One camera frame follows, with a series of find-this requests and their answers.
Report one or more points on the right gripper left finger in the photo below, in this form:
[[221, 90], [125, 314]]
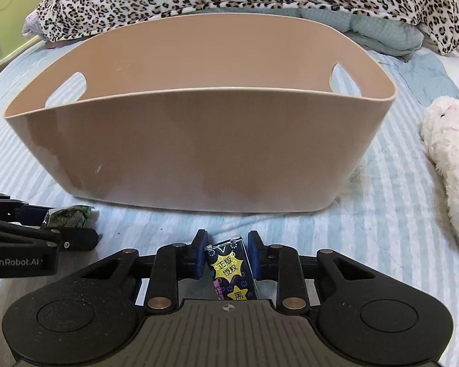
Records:
[[173, 263]]

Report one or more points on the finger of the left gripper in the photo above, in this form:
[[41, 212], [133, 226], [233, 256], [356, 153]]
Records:
[[16, 211], [68, 239]]

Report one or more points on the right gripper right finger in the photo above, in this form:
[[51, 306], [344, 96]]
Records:
[[280, 264]]

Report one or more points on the black box with yellow stars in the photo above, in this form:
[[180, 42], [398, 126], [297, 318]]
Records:
[[230, 270]]

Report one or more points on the green snack packet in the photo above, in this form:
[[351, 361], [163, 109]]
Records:
[[77, 216]]

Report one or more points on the blue striped bed sheet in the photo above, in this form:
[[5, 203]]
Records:
[[391, 215]]

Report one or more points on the beige plastic storage basket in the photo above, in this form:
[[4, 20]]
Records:
[[221, 112]]

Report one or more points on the white plush bunny toy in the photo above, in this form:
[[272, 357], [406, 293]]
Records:
[[439, 130]]

